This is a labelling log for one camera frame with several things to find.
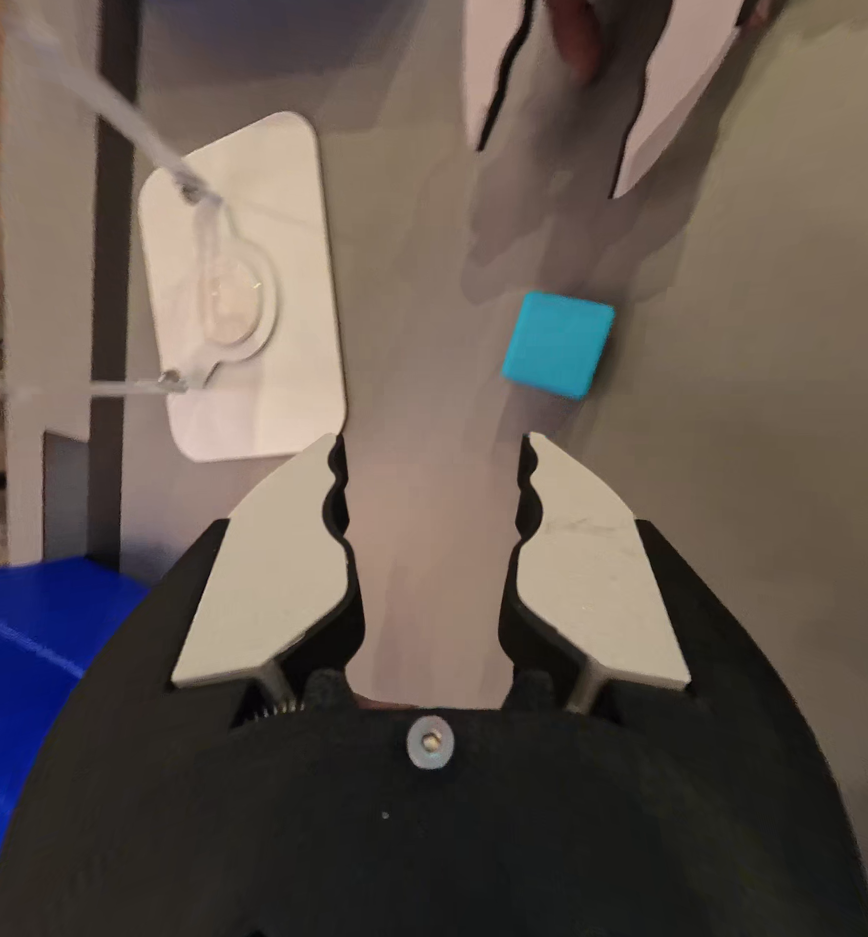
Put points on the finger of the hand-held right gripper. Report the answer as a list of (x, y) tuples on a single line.
[(687, 73), (489, 51)]

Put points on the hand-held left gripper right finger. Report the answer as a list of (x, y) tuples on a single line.
[(595, 593)]

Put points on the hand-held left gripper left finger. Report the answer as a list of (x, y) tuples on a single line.
[(273, 585)]

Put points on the light blue cube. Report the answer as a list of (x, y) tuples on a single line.
[(558, 344)]

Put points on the blue plastic bin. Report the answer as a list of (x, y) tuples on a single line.
[(24, 659)]

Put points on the person's right hand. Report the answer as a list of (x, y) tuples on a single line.
[(577, 36)]

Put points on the white wooden book stand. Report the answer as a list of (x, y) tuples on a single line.
[(295, 293)]

